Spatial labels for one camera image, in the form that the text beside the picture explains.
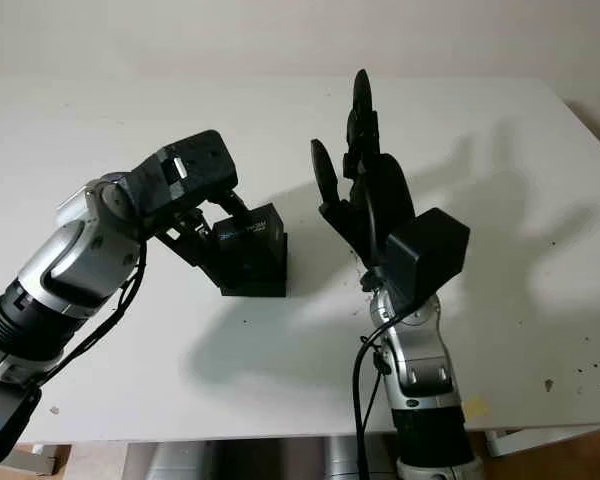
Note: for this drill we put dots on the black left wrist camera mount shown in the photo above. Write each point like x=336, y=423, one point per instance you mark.
x=180, y=172

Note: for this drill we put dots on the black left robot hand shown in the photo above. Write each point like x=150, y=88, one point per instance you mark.
x=195, y=230

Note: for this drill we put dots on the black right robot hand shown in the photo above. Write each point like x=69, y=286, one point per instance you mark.
x=370, y=200

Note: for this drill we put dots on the silver cylindrical leg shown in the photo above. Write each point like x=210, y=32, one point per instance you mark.
x=347, y=457
x=180, y=460

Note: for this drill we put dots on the white table frame bar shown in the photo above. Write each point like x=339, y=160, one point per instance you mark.
x=550, y=437

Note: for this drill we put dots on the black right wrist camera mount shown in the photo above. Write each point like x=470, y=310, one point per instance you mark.
x=425, y=260

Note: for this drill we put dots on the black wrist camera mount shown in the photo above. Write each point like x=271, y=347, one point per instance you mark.
x=425, y=260
x=180, y=172

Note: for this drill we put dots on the black RealSense box lid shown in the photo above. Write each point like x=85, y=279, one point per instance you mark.
x=250, y=245

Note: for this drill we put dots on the yellow tape piece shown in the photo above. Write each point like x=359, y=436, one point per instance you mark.
x=479, y=407

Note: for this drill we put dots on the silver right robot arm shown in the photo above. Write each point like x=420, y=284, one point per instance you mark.
x=420, y=380

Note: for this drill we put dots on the black camera box base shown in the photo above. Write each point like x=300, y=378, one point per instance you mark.
x=255, y=287

